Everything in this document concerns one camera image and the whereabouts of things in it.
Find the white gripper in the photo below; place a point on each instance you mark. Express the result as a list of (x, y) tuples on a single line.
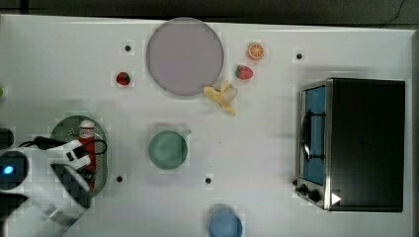
[(75, 155)]

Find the red plush ketchup bottle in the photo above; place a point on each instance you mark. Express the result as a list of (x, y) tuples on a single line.
[(87, 137)]

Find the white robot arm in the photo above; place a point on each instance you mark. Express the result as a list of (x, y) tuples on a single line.
[(57, 195)]

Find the green mug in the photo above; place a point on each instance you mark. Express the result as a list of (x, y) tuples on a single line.
[(169, 149)]

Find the red plush strawberry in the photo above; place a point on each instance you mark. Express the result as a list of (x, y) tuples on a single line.
[(123, 79)]

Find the grey round plate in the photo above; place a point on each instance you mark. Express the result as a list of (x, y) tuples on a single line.
[(184, 55)]

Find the blue cup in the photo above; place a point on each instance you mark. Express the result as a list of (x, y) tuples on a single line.
[(224, 222)]

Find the plush peeled banana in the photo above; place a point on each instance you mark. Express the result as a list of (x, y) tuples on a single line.
[(222, 96)]

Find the pink plush strawberry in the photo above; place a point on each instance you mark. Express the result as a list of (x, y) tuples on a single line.
[(243, 72)]

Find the plush orange slice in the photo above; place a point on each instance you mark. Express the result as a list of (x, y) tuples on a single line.
[(255, 51)]

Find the silver toaster oven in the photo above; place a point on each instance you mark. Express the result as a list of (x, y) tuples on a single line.
[(351, 140)]

